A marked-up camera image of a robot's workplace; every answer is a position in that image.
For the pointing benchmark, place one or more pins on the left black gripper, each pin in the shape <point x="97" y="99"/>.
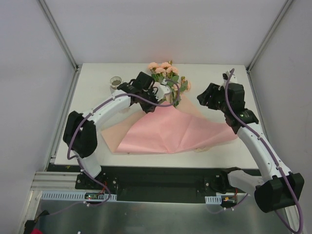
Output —
<point x="148" y="104"/>

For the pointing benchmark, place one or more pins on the aluminium frame post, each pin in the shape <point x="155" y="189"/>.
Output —
<point x="272" y="29"/>
<point x="57" y="32"/>

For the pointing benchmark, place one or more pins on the aluminium front rail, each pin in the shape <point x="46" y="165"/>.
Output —
<point x="54" y="181"/>

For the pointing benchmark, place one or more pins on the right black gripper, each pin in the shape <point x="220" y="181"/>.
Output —
<point x="209" y="96"/>

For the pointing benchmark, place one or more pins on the white ribbed ceramic vase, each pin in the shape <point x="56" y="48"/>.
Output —
<point x="114" y="83"/>

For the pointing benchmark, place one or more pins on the cream printed ribbon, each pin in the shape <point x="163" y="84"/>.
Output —
<point x="197" y="150"/>

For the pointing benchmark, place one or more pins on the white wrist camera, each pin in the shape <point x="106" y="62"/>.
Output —
<point x="229" y="77"/>
<point x="161" y="91"/>

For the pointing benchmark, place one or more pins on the white cable duct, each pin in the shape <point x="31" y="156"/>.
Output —
<point x="213" y="200"/>
<point x="77" y="196"/>

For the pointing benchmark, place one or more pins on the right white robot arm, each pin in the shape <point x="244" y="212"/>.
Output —
<point x="277" y="187"/>

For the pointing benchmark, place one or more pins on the right aluminium frame post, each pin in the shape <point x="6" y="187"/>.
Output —
<point x="272" y="29"/>

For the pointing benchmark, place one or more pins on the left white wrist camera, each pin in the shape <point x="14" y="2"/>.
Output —
<point x="161" y="91"/>

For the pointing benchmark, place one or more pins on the red black object corner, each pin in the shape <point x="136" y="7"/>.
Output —
<point x="29" y="226"/>

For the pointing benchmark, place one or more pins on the right white cable duct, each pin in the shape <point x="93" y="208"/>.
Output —
<point x="213" y="200"/>

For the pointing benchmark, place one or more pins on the left white cable duct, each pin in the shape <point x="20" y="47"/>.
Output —
<point x="77" y="196"/>

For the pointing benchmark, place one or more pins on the left aluminium frame post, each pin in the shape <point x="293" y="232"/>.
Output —
<point x="57" y="32"/>

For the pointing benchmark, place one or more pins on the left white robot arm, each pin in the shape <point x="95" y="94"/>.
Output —
<point x="81" y="130"/>

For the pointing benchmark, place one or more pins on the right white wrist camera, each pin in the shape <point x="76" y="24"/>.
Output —
<point x="229" y="77"/>

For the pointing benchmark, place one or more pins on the pink flower bunch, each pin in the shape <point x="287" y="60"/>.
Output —
<point x="166" y="72"/>

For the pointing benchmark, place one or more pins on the pink wrapping paper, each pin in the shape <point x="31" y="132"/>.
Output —
<point x="167" y="130"/>

